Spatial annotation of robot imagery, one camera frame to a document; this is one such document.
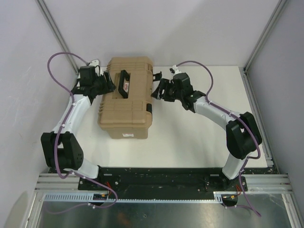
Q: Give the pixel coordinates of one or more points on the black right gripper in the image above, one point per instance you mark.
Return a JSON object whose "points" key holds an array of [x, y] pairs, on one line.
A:
{"points": [[165, 84]]}

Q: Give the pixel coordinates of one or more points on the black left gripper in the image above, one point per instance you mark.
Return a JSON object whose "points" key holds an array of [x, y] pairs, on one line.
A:
{"points": [[109, 82]]}

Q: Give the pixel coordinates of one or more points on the tan plastic tool box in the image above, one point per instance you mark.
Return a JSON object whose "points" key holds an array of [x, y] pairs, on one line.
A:
{"points": [[127, 112]]}

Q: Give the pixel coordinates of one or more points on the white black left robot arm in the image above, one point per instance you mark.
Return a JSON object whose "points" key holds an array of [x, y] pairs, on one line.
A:
{"points": [[61, 149]]}

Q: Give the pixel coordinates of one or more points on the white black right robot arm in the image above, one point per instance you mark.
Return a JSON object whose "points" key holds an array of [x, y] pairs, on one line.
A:
{"points": [[242, 134]]}

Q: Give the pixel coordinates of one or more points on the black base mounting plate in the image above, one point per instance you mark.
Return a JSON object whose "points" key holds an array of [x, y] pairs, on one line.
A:
{"points": [[209, 179]]}

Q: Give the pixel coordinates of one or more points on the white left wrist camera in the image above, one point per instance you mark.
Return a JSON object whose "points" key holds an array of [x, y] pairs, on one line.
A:
{"points": [[94, 64]]}

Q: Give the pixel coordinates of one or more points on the left aluminium corner post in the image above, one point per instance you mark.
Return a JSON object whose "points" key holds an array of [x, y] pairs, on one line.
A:
{"points": [[56, 32]]}

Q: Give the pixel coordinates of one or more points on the aluminium corner post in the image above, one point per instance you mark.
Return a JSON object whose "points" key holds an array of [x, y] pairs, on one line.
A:
{"points": [[56, 32], [274, 18]]}

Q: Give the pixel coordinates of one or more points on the right aluminium corner post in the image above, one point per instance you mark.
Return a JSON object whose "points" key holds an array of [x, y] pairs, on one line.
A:
{"points": [[274, 18]]}

